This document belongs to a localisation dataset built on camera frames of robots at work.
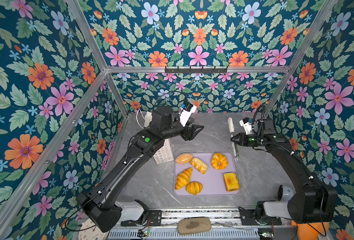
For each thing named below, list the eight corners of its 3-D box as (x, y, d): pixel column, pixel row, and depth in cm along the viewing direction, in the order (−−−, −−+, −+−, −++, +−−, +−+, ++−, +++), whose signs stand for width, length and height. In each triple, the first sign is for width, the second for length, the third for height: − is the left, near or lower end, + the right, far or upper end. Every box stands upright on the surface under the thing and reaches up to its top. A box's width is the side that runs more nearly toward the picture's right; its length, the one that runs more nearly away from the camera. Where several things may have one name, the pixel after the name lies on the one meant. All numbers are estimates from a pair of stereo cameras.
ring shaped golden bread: (211, 169, 91) (212, 167, 88) (210, 155, 98) (211, 152, 95) (227, 169, 91) (228, 167, 88) (225, 155, 98) (226, 152, 94)
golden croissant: (177, 191, 83) (176, 189, 80) (170, 181, 87) (170, 179, 84) (196, 177, 88) (196, 175, 85) (189, 168, 92) (189, 165, 89)
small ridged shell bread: (185, 194, 82) (185, 192, 79) (185, 183, 86) (185, 181, 83) (202, 194, 82) (203, 192, 79) (201, 183, 86) (202, 181, 83)
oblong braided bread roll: (189, 164, 93) (189, 161, 90) (194, 159, 95) (194, 156, 92) (203, 175, 89) (204, 172, 85) (207, 170, 91) (208, 166, 87)
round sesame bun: (175, 164, 94) (175, 161, 90) (176, 156, 97) (175, 153, 94) (193, 164, 94) (193, 161, 90) (192, 156, 97) (193, 153, 94)
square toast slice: (225, 191, 83) (226, 189, 80) (222, 175, 89) (224, 172, 86) (239, 191, 83) (241, 189, 80) (235, 175, 89) (237, 172, 86)
